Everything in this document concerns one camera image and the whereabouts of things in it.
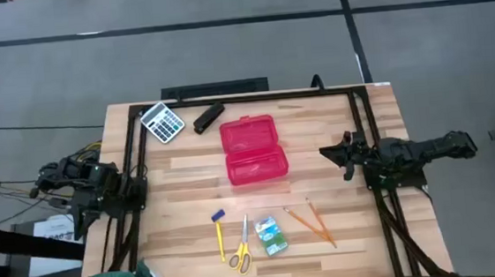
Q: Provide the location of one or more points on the orange wooden pencil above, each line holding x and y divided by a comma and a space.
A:
307, 225
317, 218

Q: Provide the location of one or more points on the black desk beam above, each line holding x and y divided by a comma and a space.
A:
17, 243

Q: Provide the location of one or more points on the silver grey calculator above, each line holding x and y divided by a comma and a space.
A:
163, 122

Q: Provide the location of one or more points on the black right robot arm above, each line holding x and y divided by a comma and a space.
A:
425, 148

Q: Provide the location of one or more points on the yellow pen with blue cap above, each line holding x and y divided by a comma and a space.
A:
220, 238

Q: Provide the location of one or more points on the white cardboard box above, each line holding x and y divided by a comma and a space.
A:
55, 226

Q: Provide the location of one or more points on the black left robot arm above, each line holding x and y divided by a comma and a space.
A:
82, 173

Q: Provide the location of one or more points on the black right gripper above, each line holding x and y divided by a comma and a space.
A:
361, 154

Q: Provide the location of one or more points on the pink plastic pencil case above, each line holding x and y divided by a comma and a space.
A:
253, 149

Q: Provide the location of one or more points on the black slotted strip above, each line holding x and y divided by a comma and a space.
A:
214, 88

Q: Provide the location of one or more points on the black stapler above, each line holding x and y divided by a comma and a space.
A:
208, 117

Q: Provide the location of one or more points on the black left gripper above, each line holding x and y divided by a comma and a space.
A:
91, 205

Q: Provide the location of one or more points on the blue green paper package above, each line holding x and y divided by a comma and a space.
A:
271, 236

